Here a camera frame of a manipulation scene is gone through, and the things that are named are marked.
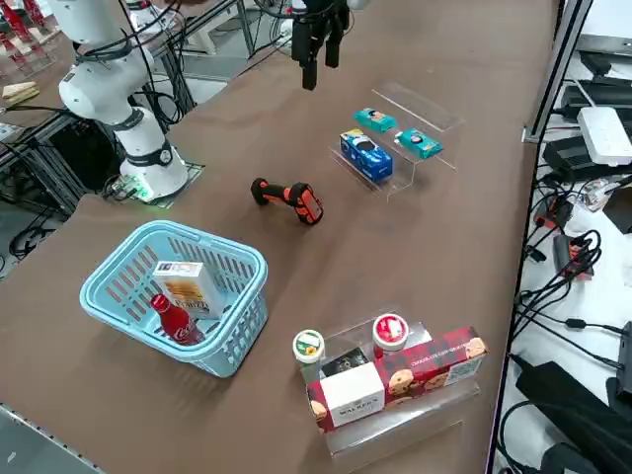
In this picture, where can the small black box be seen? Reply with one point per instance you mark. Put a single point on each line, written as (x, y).
(345, 363)

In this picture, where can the clear acrylic tiered shelf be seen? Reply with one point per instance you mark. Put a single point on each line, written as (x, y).
(424, 108)
(395, 434)

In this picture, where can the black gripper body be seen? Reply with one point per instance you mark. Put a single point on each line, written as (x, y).
(321, 10)

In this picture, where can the white orange cookie box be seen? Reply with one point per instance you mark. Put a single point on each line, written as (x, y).
(192, 291)

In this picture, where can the blue Oreo cookie box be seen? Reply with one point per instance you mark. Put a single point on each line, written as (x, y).
(365, 158)

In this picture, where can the red Coca-Cola bottle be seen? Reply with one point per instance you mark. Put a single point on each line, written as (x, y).
(180, 328)

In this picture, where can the red-lid cup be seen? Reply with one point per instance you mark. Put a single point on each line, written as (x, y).
(390, 331)

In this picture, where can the green-lid white cup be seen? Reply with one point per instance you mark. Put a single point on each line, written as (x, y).
(308, 345)

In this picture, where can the blue plastic shopping basket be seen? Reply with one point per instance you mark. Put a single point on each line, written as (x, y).
(237, 345)

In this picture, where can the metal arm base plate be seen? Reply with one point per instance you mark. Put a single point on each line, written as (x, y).
(195, 170)

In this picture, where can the red tartan cookie box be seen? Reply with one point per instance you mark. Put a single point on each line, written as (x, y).
(424, 370)

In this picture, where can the teal snack packet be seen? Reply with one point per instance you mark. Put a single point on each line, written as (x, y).
(375, 120)
(419, 143)

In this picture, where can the black power adapter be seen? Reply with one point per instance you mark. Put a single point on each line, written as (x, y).
(573, 158)

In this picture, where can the black orange barcode scanner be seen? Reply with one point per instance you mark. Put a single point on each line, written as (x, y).
(306, 205)

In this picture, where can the black orange charger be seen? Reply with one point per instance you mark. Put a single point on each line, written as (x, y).
(563, 252)

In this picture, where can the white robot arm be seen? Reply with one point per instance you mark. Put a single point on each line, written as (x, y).
(94, 89)

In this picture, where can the aluminium stand post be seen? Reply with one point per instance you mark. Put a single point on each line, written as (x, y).
(558, 64)

